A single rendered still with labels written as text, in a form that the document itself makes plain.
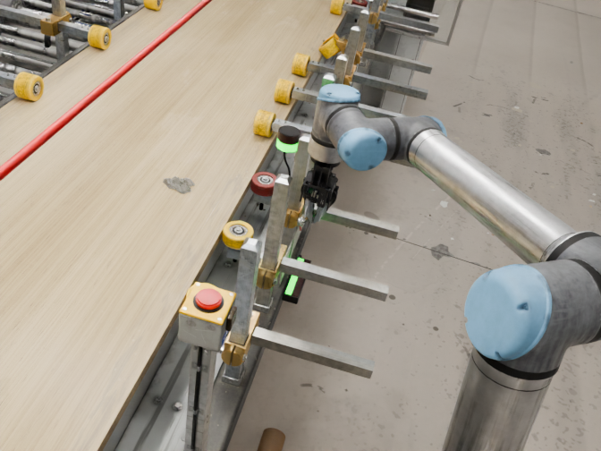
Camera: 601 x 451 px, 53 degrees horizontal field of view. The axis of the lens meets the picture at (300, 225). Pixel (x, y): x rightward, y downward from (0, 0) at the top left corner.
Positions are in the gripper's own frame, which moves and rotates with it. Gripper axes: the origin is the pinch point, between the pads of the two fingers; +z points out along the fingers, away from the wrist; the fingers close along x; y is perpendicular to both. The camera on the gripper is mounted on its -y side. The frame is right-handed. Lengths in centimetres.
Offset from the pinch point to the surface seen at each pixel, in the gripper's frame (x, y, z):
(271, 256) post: -7.4, 10.7, 7.5
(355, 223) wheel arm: 10.6, -18.6, 12.4
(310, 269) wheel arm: 2.6, 5.6, 12.8
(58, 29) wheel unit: -114, -74, 3
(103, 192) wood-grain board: -56, 5, 7
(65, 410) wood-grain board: -31, 66, 8
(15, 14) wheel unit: -131, -74, 2
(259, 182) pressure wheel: -19.2, -18.3, 6.9
